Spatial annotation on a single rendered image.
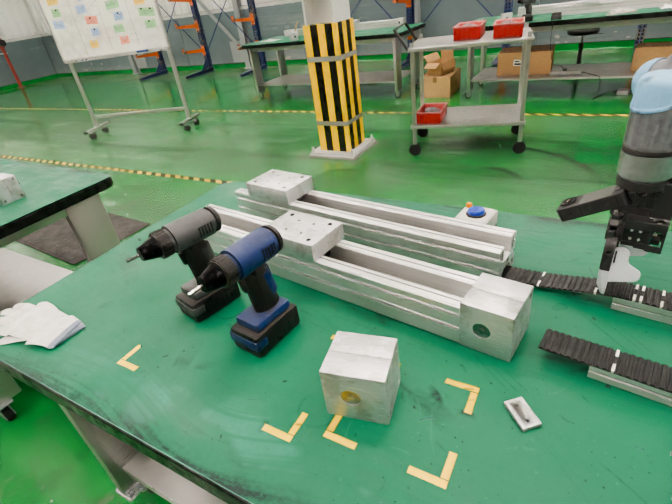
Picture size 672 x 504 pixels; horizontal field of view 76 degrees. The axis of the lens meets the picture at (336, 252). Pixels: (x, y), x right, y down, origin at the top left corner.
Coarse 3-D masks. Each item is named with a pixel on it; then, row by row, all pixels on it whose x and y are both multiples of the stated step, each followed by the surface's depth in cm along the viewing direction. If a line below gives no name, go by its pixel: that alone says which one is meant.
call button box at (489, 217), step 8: (464, 208) 108; (488, 208) 106; (456, 216) 105; (464, 216) 105; (472, 216) 103; (480, 216) 103; (488, 216) 103; (496, 216) 105; (488, 224) 102; (496, 224) 107
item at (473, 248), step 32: (320, 192) 122; (352, 224) 108; (384, 224) 101; (416, 224) 104; (448, 224) 98; (480, 224) 95; (416, 256) 99; (448, 256) 93; (480, 256) 90; (512, 256) 94
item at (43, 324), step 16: (16, 304) 105; (32, 304) 103; (48, 304) 103; (0, 320) 98; (16, 320) 99; (32, 320) 98; (48, 320) 98; (64, 320) 97; (16, 336) 94; (32, 336) 94; (48, 336) 92; (64, 336) 93
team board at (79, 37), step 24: (48, 0) 510; (72, 0) 505; (96, 0) 501; (120, 0) 497; (144, 0) 493; (48, 24) 524; (72, 24) 520; (96, 24) 516; (120, 24) 511; (144, 24) 507; (72, 48) 536; (96, 48) 531; (120, 48) 526; (144, 48) 522; (168, 48) 517; (72, 72) 556; (96, 120) 589
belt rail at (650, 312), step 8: (616, 304) 79; (624, 304) 79; (632, 304) 77; (640, 304) 77; (632, 312) 78; (640, 312) 77; (648, 312) 77; (656, 312) 76; (664, 312) 75; (656, 320) 76; (664, 320) 75
